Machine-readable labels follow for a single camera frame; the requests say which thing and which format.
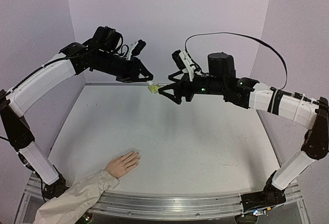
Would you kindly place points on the aluminium table rail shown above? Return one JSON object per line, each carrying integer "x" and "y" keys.
{"x": 115, "y": 84}
{"x": 172, "y": 208}

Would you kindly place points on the aluminium table rear rail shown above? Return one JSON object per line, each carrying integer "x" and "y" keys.
{"x": 115, "y": 84}

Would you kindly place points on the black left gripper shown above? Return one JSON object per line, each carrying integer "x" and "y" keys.
{"x": 137, "y": 67}

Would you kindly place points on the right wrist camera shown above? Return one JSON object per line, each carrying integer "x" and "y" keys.
{"x": 185, "y": 63}

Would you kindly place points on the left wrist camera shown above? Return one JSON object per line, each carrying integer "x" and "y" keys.
{"x": 135, "y": 49}

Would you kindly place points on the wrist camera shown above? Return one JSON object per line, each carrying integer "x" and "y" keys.
{"x": 135, "y": 49}
{"x": 185, "y": 63}

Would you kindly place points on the aluminium table front rail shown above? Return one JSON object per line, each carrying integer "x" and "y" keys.
{"x": 172, "y": 208}

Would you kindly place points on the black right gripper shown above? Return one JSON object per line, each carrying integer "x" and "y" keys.
{"x": 186, "y": 88}

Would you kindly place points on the bare human hand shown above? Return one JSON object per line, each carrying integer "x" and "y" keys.
{"x": 122, "y": 165}

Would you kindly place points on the beige sleeved forearm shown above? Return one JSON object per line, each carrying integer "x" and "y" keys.
{"x": 75, "y": 201}

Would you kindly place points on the yellow nail polish bottle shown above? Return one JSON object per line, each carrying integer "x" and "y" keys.
{"x": 154, "y": 88}

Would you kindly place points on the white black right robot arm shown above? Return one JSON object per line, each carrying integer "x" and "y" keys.
{"x": 249, "y": 93}

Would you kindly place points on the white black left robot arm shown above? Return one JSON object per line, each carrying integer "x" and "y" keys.
{"x": 104, "y": 52}

